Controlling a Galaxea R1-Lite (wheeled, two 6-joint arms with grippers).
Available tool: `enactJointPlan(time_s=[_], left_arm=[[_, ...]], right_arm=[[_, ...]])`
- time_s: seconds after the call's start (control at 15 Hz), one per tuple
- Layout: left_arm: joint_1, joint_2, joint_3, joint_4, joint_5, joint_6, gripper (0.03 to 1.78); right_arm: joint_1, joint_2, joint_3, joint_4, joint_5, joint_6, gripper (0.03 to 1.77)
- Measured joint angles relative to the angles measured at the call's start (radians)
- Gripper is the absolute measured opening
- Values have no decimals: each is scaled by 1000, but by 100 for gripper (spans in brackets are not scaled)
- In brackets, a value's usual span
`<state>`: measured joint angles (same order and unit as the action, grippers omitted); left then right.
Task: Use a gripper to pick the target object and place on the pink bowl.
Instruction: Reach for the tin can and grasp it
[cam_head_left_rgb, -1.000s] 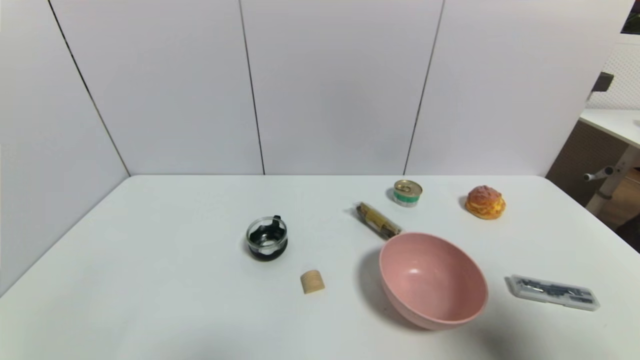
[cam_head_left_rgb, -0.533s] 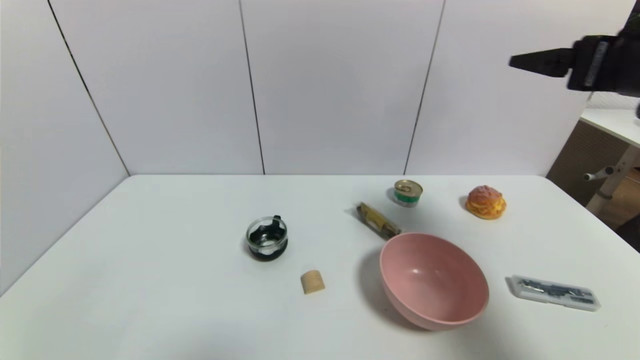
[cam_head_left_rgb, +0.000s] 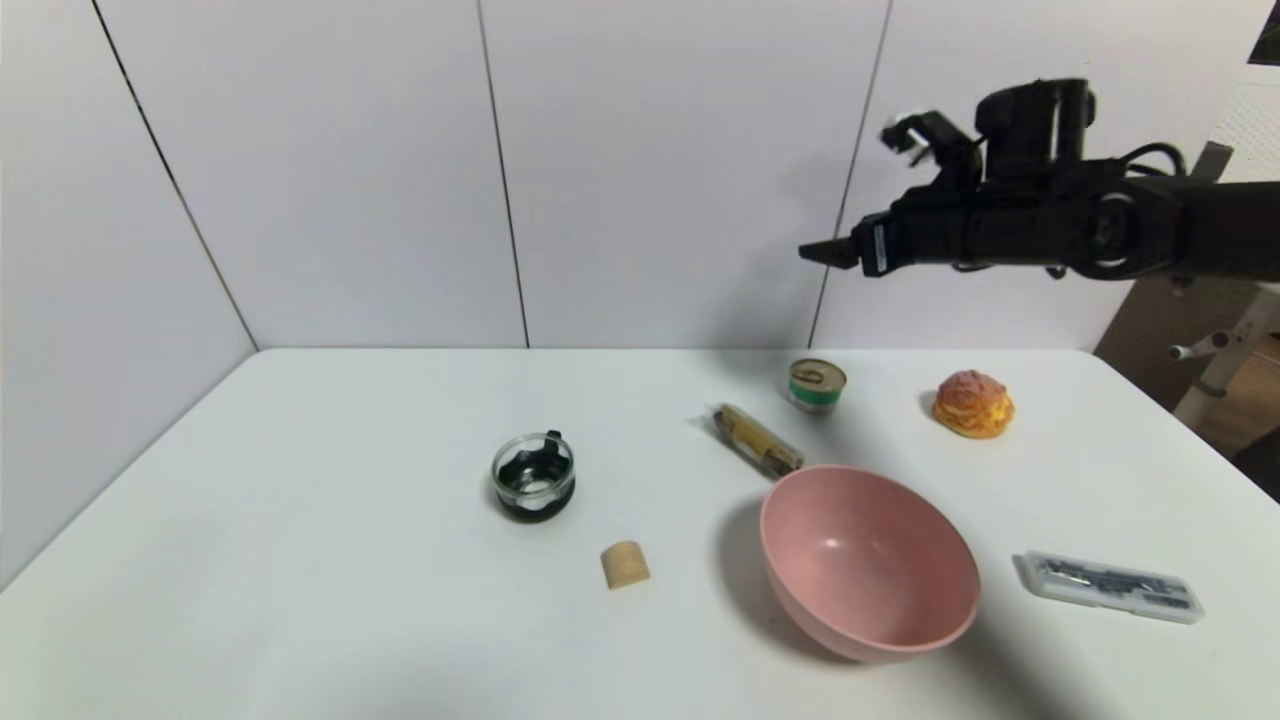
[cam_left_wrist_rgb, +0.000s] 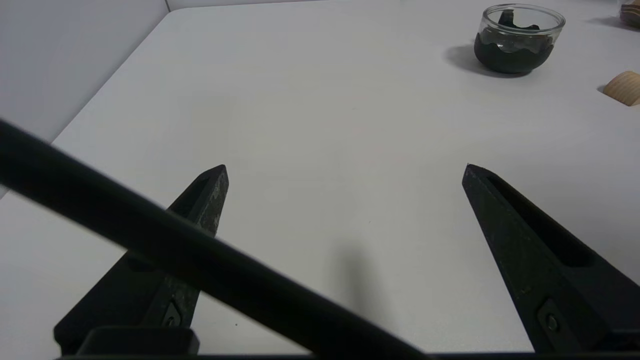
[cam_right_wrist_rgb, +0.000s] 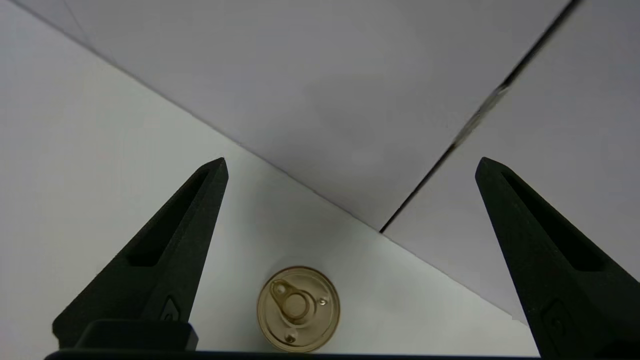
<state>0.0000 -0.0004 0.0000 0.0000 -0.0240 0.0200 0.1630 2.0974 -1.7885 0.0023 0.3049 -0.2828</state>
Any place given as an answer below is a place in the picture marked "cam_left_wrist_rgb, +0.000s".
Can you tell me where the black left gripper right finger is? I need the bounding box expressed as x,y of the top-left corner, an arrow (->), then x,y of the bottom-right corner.
461,163 -> 640,354

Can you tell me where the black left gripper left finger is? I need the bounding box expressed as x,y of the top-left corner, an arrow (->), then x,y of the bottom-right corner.
53,164 -> 230,355

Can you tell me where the small wooden cylinder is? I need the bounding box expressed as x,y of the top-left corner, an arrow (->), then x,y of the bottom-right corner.
602,70 -> 640,107

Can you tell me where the glass cup with black sleeve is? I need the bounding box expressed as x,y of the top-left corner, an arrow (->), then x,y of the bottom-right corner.
473,4 -> 566,76

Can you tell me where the brown snack packet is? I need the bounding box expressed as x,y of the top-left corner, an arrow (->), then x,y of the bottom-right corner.
619,0 -> 640,29

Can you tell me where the thick black cable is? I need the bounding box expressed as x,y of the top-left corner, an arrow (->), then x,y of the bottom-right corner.
0,117 -> 431,360

